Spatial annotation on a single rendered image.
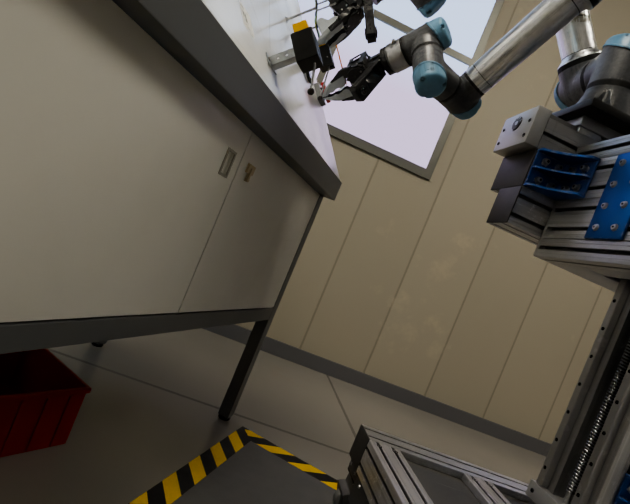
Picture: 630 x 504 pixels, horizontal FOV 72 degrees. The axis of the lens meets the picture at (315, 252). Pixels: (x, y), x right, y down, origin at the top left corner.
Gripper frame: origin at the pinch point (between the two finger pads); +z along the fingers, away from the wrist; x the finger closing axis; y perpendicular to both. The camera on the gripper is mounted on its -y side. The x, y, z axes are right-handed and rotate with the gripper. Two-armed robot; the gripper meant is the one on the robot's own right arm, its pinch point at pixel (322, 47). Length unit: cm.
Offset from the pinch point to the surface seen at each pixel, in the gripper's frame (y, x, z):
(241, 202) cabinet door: -31, 33, 38
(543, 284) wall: -123, -166, -30
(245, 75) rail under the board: -23, 55, 19
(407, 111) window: 3, -127, -29
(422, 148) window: -18, -132, -23
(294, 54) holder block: -17.5, 39.2, 9.8
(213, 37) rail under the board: -22, 65, 18
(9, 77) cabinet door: -25, 86, 35
